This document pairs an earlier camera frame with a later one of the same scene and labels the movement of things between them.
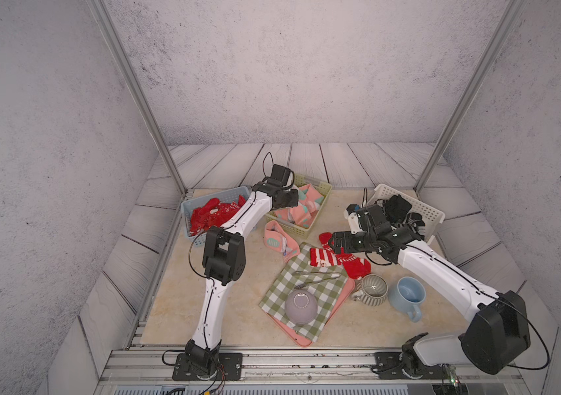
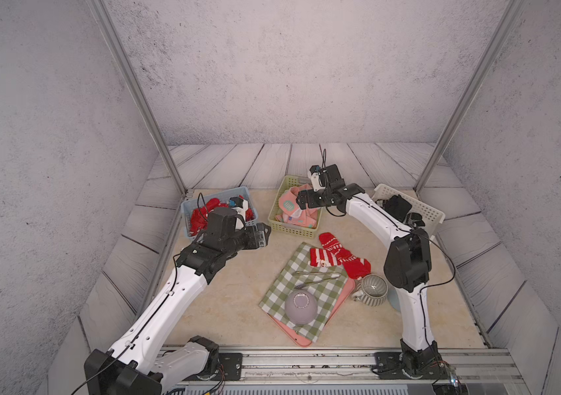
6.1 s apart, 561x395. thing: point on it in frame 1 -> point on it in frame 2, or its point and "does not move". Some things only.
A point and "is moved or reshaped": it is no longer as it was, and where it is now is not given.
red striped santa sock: (320, 257) does not move
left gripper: (293, 192) -> (261, 240)
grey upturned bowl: (301, 306) does not move
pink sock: (277, 240) -> (288, 202)
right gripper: (346, 237) -> (311, 202)
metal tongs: (327, 276) does not move
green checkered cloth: (325, 283) does not move
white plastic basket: (432, 217) does not move
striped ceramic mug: (373, 290) does not move
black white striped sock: (396, 209) does not move
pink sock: (299, 215) is moved or reshaped
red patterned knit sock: (356, 267) does not move
